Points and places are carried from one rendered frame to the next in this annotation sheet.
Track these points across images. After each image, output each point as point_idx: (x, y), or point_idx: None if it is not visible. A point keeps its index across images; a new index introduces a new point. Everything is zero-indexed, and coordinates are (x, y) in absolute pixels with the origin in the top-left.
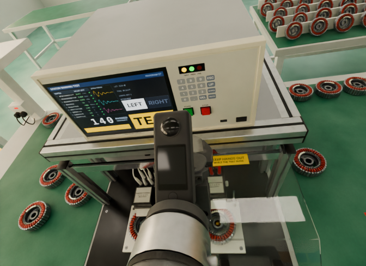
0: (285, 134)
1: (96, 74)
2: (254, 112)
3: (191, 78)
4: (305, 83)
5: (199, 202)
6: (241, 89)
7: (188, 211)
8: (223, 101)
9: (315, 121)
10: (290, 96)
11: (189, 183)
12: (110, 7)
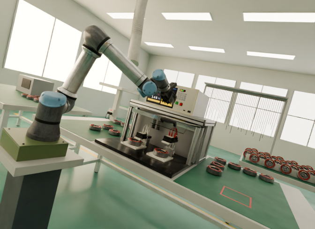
0: (198, 119)
1: None
2: (192, 110)
3: (181, 93)
4: (242, 169)
5: (168, 95)
6: (191, 100)
7: None
8: (186, 103)
9: (232, 172)
10: (208, 120)
11: (170, 87)
12: None
